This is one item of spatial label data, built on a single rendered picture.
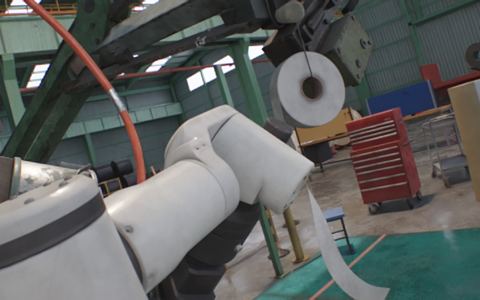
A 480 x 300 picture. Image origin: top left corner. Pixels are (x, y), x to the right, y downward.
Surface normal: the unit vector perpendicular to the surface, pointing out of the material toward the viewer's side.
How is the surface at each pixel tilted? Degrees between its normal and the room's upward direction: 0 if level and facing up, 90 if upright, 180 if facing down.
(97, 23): 90
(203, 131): 51
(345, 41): 90
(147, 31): 139
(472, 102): 90
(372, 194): 90
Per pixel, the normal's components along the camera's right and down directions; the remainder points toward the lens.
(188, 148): -0.52, -0.44
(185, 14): -0.23, 0.87
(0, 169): 0.50, -0.70
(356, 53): 0.65, -0.19
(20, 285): 0.22, 0.10
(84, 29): -0.40, 0.14
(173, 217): 0.80, -0.41
